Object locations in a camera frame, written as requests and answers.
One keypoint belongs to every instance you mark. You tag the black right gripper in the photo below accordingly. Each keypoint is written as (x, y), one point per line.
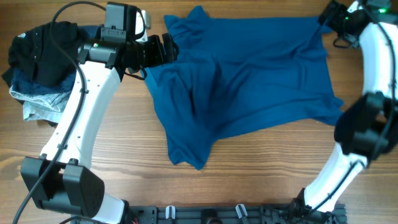
(339, 10)

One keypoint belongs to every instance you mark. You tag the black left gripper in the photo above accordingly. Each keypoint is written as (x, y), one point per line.
(158, 55)

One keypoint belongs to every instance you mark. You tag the blue polo shirt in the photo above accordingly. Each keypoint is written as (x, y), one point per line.
(236, 76)

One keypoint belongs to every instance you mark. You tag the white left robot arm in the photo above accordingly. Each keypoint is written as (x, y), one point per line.
(60, 179)

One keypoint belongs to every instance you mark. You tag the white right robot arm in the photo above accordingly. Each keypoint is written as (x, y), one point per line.
(369, 127)

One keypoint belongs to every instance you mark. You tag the light grey denim garment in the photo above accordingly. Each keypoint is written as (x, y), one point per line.
(48, 107)

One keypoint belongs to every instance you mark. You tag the black folded garment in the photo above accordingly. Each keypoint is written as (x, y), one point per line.
(40, 53)

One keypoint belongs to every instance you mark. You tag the navy folded garment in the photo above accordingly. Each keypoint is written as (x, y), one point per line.
(49, 82)

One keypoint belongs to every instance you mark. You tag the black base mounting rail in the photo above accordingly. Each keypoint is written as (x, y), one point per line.
(265, 214)

